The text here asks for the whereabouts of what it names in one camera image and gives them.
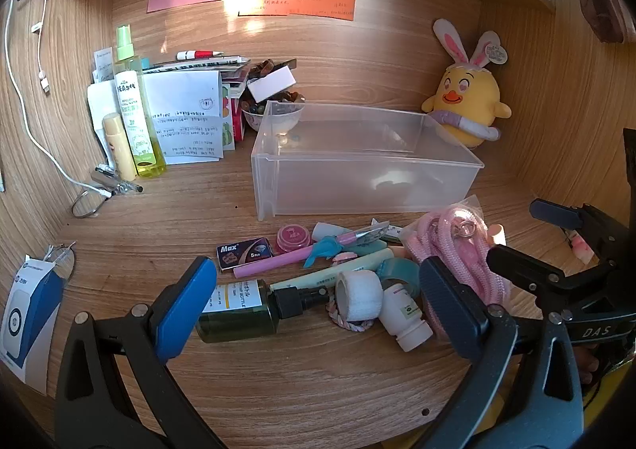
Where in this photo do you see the yellow-green spray bottle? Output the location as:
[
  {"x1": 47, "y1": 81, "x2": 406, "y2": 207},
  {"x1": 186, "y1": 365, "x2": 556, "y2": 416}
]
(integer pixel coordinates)
[{"x1": 113, "y1": 25, "x2": 167, "y2": 179}]

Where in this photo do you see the dark green pump bottle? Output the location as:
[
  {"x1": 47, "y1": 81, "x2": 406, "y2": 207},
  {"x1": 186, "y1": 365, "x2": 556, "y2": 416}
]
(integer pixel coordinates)
[{"x1": 195, "y1": 278, "x2": 331, "y2": 344}]

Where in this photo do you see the pink braided hair tie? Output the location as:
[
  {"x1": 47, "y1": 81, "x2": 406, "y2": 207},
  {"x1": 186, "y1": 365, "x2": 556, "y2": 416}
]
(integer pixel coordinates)
[{"x1": 325, "y1": 292, "x2": 378, "y2": 333}]

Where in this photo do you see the dark small box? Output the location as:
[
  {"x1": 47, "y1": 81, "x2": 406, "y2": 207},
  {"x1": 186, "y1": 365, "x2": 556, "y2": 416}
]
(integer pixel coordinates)
[{"x1": 216, "y1": 236, "x2": 273, "y2": 273}]

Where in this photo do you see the yellow chick plush toy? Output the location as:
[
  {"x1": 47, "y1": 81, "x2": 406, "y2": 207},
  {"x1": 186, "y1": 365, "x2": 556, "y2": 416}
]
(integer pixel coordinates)
[{"x1": 421, "y1": 19, "x2": 512, "y2": 149}]

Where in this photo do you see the white tape roll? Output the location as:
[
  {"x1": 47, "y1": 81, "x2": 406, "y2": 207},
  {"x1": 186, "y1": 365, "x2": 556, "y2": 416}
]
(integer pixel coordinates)
[{"x1": 334, "y1": 270, "x2": 384, "y2": 323}]

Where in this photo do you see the white paper sheet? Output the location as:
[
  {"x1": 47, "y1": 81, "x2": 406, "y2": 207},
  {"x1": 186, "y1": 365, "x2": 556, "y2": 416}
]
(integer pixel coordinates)
[{"x1": 87, "y1": 81, "x2": 117, "y2": 152}]

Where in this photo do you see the metal wire ring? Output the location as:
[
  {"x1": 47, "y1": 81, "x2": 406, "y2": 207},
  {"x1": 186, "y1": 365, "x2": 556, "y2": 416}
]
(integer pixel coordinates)
[
  {"x1": 71, "y1": 188, "x2": 107, "y2": 218},
  {"x1": 42, "y1": 241, "x2": 78, "y2": 281}
]

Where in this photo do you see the pale green long tube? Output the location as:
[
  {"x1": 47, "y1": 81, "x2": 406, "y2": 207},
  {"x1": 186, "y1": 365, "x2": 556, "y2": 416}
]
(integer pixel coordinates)
[{"x1": 270, "y1": 250, "x2": 393, "y2": 291}]

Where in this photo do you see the blue white carton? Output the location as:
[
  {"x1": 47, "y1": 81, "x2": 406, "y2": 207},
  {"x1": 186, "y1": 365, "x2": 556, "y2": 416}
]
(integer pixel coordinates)
[{"x1": 0, "y1": 255, "x2": 63, "y2": 395}]

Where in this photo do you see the white handwritten letter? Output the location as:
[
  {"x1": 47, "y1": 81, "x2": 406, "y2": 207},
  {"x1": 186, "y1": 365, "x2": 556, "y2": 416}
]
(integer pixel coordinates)
[{"x1": 142, "y1": 70, "x2": 224, "y2": 166}]

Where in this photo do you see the metal nail clipper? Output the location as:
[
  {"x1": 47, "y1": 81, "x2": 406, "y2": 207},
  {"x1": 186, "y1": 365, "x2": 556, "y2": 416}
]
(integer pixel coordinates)
[{"x1": 91, "y1": 163, "x2": 145, "y2": 196}]

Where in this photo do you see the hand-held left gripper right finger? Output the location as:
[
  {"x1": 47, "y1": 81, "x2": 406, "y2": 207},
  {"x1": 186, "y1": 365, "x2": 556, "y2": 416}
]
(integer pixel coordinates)
[{"x1": 412, "y1": 255, "x2": 584, "y2": 449}]

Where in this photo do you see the pink white small packet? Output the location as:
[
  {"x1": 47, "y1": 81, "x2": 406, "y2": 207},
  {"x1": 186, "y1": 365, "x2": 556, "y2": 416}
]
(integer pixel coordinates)
[{"x1": 571, "y1": 233, "x2": 597, "y2": 265}]

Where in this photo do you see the fruit print booklet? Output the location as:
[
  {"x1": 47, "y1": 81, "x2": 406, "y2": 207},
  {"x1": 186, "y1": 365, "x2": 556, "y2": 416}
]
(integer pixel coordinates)
[{"x1": 220, "y1": 78, "x2": 246, "y2": 152}]

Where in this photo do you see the person's right hand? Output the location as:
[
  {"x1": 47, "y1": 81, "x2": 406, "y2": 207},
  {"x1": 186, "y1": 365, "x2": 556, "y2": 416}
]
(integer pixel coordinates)
[{"x1": 576, "y1": 347, "x2": 604, "y2": 387}]

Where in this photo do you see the stack of booklets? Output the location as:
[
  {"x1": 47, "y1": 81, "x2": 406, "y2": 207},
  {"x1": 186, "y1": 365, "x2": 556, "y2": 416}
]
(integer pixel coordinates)
[{"x1": 142, "y1": 54, "x2": 252, "y2": 82}]

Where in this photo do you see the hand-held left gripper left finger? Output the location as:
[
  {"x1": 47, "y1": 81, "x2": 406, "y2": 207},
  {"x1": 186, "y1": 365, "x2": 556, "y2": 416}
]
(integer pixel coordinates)
[{"x1": 54, "y1": 255, "x2": 224, "y2": 449}]

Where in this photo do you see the clear plastic storage box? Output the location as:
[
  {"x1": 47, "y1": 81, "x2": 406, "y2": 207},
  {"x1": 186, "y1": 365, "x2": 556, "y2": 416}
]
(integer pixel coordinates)
[{"x1": 250, "y1": 101, "x2": 485, "y2": 221}]

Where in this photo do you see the pink pen with blue dolphin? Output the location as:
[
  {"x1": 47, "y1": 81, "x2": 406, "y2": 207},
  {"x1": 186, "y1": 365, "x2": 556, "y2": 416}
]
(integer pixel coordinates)
[{"x1": 233, "y1": 227, "x2": 371, "y2": 279}]

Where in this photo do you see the silver foil wrapper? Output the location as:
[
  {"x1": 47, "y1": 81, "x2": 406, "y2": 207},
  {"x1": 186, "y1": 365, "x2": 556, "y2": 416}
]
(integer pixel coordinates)
[{"x1": 355, "y1": 224, "x2": 391, "y2": 243}]

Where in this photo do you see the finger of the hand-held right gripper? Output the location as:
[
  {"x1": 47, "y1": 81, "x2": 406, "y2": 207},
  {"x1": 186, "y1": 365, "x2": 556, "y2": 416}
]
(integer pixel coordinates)
[
  {"x1": 529, "y1": 199, "x2": 586, "y2": 230},
  {"x1": 487, "y1": 244, "x2": 573, "y2": 294}
]

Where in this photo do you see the teal tape roll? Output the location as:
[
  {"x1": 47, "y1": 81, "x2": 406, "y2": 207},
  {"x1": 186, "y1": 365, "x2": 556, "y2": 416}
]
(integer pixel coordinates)
[{"x1": 375, "y1": 257, "x2": 422, "y2": 291}]

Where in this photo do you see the pink rope lanyard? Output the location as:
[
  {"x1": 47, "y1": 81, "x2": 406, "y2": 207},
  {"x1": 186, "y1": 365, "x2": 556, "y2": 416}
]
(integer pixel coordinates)
[{"x1": 401, "y1": 195, "x2": 508, "y2": 305}]

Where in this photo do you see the bowl of beads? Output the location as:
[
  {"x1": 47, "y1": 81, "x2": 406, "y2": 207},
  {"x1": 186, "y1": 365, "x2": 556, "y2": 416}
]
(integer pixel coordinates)
[{"x1": 240, "y1": 91, "x2": 306, "y2": 134}]

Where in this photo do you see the mint tube with clear cap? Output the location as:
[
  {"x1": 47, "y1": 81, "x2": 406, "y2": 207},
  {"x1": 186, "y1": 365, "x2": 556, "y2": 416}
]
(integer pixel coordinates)
[{"x1": 312, "y1": 222, "x2": 393, "y2": 256}]

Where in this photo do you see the white card box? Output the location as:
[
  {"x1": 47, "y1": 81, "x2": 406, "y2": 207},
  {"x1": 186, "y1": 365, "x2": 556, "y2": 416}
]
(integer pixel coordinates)
[{"x1": 247, "y1": 68, "x2": 299, "y2": 104}]

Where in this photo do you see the white charging cable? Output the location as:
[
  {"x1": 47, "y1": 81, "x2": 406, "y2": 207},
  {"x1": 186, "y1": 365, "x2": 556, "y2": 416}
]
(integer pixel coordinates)
[{"x1": 4, "y1": 0, "x2": 112, "y2": 198}]

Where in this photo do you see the white pill bottle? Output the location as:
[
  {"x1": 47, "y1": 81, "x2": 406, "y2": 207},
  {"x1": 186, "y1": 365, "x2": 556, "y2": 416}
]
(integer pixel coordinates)
[{"x1": 380, "y1": 282, "x2": 434, "y2": 353}]

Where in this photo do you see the brown hair clip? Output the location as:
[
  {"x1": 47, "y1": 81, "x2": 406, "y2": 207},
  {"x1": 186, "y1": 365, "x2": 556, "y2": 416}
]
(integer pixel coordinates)
[{"x1": 248, "y1": 58, "x2": 299, "y2": 79}]

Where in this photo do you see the pale yellow stick tube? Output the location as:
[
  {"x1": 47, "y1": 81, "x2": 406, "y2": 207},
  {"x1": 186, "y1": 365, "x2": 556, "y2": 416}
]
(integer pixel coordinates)
[{"x1": 102, "y1": 112, "x2": 137, "y2": 183}]

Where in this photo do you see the white usb cable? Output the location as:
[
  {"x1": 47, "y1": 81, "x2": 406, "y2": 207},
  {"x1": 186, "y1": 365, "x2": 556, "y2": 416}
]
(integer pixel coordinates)
[{"x1": 20, "y1": 0, "x2": 75, "y2": 94}]

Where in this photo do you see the pink round tin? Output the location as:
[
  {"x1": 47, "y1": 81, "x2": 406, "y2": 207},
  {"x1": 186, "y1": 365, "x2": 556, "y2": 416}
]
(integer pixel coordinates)
[{"x1": 275, "y1": 224, "x2": 313, "y2": 253}]

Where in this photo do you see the orange paper note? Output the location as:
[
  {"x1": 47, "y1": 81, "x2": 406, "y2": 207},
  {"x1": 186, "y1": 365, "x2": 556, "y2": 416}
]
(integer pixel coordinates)
[{"x1": 238, "y1": 0, "x2": 357, "y2": 22}]

